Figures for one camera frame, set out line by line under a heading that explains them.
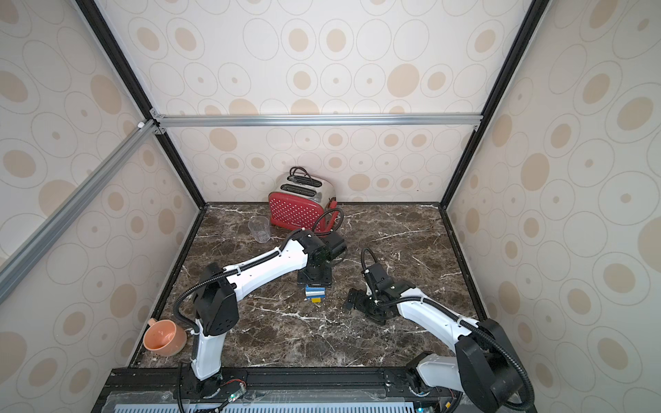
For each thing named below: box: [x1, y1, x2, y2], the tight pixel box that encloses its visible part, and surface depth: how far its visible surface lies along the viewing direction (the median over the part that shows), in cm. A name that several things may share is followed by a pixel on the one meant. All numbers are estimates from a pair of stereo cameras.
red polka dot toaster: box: [268, 172, 340, 235], surface depth 103 cm
